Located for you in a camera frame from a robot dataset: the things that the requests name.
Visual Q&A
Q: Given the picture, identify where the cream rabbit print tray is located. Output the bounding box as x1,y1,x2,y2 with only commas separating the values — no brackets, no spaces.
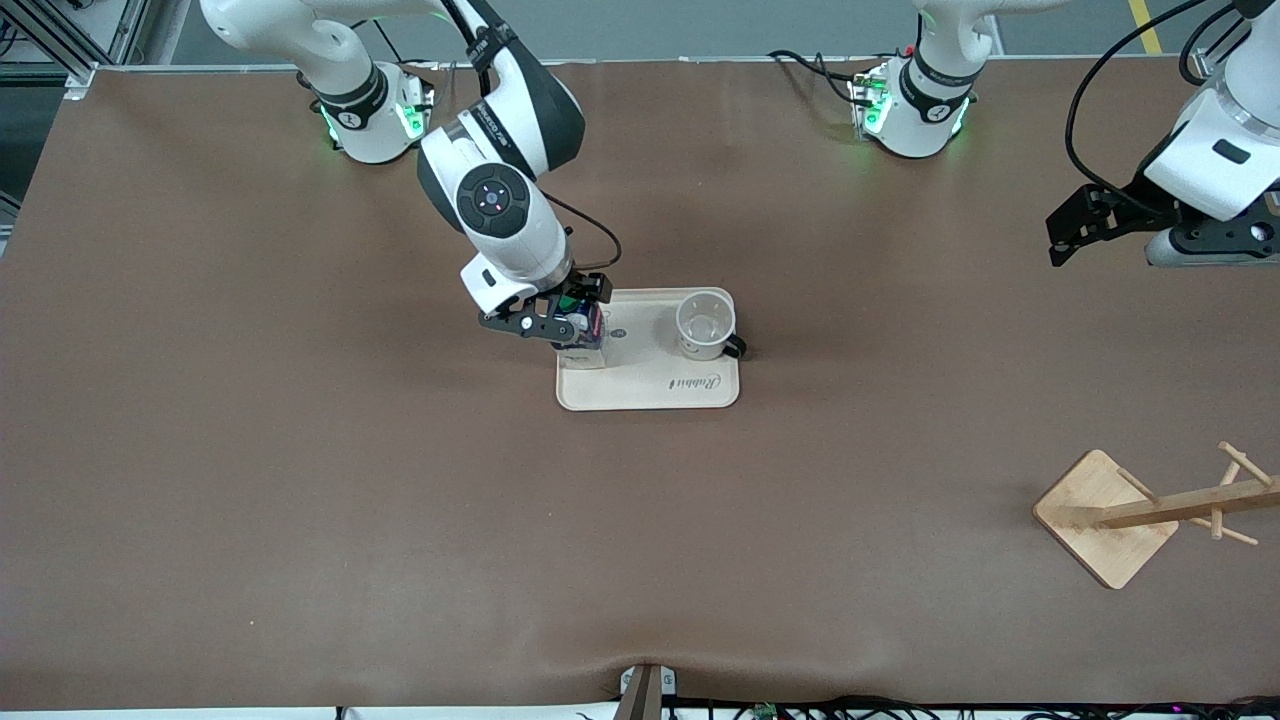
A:
556,287,742,412

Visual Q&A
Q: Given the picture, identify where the metal table edge clamp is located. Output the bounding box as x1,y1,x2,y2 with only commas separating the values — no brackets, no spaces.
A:
620,663,677,720

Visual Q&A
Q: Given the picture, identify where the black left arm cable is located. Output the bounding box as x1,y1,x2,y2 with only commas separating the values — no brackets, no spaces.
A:
1063,0,1216,196

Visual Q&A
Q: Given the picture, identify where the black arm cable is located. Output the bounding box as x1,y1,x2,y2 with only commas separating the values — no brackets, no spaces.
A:
1063,0,1216,196
545,193,623,273

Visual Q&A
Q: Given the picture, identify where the white smiley mug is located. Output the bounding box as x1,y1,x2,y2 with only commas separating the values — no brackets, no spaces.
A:
676,289,747,362

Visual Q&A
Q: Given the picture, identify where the wooden mug stand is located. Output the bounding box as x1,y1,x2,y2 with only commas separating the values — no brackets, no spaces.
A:
1033,440,1280,591

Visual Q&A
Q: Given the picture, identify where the aluminium frame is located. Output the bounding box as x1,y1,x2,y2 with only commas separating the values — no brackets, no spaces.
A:
1165,0,1236,89
0,0,151,99

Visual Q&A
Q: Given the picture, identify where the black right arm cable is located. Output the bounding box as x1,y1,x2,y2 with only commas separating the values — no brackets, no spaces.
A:
545,193,623,273

